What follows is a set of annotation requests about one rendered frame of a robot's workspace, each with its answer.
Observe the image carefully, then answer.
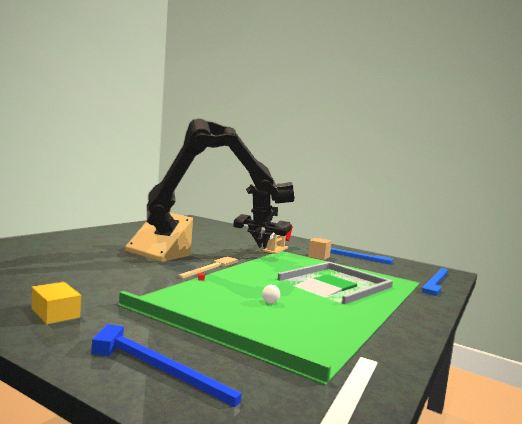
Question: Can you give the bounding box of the white flat bar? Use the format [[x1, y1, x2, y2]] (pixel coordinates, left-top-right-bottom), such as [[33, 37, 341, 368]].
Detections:
[[321, 357, 377, 424]]

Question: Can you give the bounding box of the green putting mat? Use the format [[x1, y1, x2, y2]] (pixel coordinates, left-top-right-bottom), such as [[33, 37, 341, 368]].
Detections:
[[117, 251, 420, 386]]

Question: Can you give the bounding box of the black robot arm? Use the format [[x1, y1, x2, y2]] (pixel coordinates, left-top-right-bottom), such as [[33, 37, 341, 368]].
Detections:
[[147, 119, 295, 236]]

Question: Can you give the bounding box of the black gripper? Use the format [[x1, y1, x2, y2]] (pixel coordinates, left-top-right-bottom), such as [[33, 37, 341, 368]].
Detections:
[[233, 204, 291, 249]]

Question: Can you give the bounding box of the white golf ball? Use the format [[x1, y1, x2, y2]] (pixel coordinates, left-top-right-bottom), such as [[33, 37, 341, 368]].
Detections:
[[262, 285, 280, 303]]

